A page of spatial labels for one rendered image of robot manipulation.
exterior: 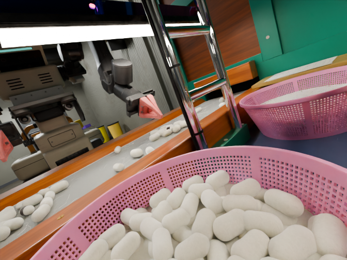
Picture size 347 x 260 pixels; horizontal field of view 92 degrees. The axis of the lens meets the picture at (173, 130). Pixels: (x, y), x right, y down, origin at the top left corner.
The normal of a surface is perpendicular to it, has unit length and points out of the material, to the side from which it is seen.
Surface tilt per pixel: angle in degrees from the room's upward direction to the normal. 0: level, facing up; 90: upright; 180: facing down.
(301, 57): 90
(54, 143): 98
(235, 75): 90
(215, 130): 90
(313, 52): 90
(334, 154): 0
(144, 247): 0
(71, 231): 75
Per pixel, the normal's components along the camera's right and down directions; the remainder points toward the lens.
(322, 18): -0.67, 0.41
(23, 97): 0.62, -0.06
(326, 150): -0.36, -0.91
